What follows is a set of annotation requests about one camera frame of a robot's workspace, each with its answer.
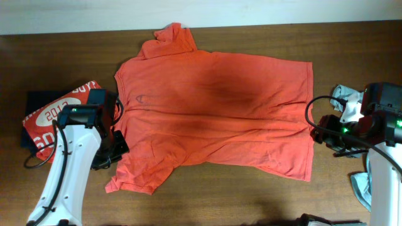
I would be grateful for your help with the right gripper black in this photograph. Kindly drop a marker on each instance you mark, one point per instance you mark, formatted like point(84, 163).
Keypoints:
point(329, 138)

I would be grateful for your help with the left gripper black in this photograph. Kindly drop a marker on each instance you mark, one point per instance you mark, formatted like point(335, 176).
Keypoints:
point(117, 148)

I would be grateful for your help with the plain orange-red t-shirt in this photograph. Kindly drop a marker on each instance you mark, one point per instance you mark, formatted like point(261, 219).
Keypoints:
point(184, 106)

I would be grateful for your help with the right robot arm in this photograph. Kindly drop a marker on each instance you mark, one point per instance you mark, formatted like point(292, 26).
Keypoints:
point(370, 124)

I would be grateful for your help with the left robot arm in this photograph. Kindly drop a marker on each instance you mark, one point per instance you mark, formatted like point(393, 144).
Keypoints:
point(85, 140)

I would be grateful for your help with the light blue crumpled shirt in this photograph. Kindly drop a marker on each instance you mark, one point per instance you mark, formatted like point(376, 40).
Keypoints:
point(361, 182)

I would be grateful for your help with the folded red soccer shirt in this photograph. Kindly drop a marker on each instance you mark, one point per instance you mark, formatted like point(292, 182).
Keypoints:
point(41, 122)

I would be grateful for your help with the folded navy blue garment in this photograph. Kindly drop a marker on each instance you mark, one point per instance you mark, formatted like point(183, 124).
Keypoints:
point(34, 97)

